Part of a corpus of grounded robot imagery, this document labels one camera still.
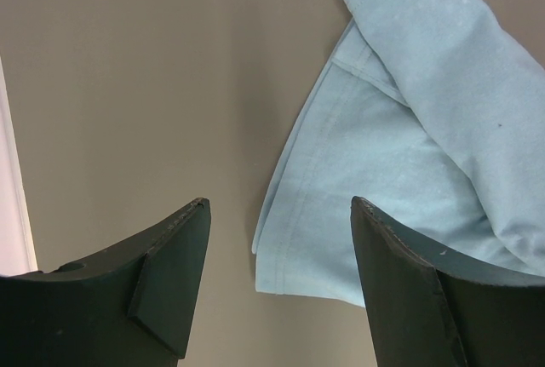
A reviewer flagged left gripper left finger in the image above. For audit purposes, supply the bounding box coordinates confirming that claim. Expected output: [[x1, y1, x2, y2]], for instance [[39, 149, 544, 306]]
[[1, 198, 210, 366]]

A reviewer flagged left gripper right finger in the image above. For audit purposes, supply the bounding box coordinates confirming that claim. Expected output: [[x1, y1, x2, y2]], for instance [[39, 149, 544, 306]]
[[351, 197, 545, 367]]

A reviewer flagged light blue t shirt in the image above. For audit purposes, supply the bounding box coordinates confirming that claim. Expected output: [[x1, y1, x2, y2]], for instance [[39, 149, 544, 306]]
[[252, 0, 544, 306]]

